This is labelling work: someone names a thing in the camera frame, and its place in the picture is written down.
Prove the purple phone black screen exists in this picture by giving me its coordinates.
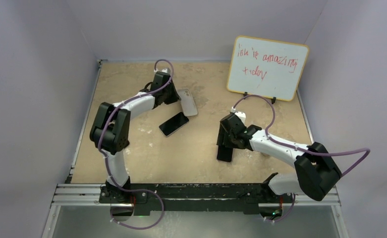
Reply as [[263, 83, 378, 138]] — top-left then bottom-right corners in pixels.
[[217, 146, 233, 163]]

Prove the white silicone phone case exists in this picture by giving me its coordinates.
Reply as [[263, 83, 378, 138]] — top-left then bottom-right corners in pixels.
[[177, 89, 198, 117]]

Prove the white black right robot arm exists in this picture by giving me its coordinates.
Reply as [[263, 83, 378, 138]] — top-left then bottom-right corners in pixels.
[[217, 113, 342, 202]]

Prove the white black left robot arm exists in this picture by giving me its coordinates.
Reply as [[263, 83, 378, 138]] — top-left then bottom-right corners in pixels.
[[89, 70, 180, 203]]

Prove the black phone silver edge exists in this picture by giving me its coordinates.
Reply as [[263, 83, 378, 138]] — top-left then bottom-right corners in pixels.
[[159, 112, 189, 137]]

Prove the yellow framed whiteboard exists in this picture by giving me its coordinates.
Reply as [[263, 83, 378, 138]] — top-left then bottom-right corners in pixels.
[[226, 36, 310, 102]]

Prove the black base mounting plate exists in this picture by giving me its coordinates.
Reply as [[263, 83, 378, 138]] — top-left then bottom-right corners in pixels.
[[99, 183, 293, 218]]

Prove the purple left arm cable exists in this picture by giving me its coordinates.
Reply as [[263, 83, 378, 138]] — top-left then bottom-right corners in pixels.
[[97, 59, 175, 231]]

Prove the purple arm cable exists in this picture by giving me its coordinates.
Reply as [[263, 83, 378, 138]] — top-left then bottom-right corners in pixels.
[[97, 59, 175, 231], [230, 94, 371, 224]]

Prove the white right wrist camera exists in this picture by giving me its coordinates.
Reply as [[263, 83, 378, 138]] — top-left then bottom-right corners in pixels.
[[230, 108, 246, 124]]

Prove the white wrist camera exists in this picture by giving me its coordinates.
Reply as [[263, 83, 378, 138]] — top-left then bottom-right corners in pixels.
[[154, 68, 171, 74], [230, 108, 246, 124]]

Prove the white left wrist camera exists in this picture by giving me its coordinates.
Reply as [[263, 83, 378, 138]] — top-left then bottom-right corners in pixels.
[[154, 68, 171, 74]]

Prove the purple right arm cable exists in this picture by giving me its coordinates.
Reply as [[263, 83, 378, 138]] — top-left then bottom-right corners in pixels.
[[230, 94, 371, 224]]

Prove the aluminium frame rail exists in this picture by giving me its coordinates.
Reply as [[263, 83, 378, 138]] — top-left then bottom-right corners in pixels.
[[50, 183, 341, 208]]

